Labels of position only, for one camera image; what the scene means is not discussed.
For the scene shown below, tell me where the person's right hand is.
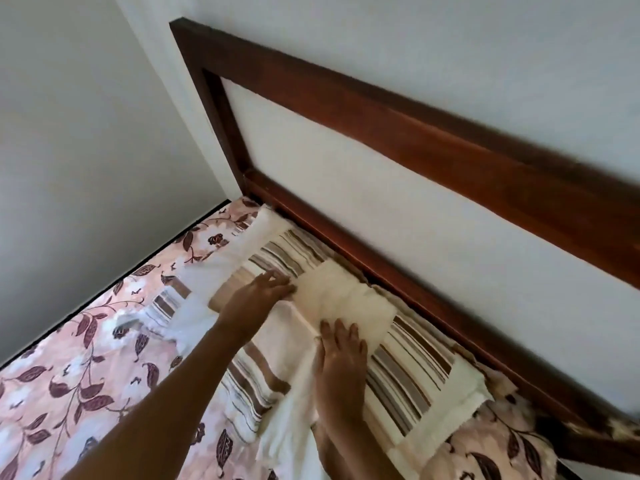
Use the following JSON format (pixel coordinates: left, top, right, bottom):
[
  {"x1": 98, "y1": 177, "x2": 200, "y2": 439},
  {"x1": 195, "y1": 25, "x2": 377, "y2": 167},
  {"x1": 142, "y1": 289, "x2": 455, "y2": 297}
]
[{"x1": 312, "y1": 318, "x2": 369, "y2": 429}]

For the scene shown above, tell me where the person's left hand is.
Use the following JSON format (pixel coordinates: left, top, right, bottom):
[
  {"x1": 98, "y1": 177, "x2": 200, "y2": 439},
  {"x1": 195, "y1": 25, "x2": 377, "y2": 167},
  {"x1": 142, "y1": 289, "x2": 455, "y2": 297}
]
[{"x1": 215, "y1": 269, "x2": 297, "y2": 345}]

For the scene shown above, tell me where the brown striped patchwork blanket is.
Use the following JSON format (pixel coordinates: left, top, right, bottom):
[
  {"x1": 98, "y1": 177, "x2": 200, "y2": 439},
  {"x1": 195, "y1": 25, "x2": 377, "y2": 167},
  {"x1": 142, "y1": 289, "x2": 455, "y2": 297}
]
[{"x1": 115, "y1": 204, "x2": 496, "y2": 480}]

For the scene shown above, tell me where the pink floral bed sheet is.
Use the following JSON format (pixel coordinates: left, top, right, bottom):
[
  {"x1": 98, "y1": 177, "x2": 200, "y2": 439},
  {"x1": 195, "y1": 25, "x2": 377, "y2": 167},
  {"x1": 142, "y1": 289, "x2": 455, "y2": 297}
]
[{"x1": 0, "y1": 195, "x2": 561, "y2": 480}]

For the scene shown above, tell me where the dark wooden bed frame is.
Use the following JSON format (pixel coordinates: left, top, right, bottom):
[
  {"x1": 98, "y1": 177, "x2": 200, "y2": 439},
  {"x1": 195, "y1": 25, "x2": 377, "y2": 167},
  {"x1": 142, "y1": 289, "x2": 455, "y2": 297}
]
[{"x1": 169, "y1": 17, "x2": 640, "y2": 475}]

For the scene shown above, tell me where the person's left forearm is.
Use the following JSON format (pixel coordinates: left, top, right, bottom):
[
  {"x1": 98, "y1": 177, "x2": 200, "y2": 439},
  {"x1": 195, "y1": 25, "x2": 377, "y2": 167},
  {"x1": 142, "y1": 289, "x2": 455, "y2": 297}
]
[{"x1": 62, "y1": 322, "x2": 249, "y2": 480}]

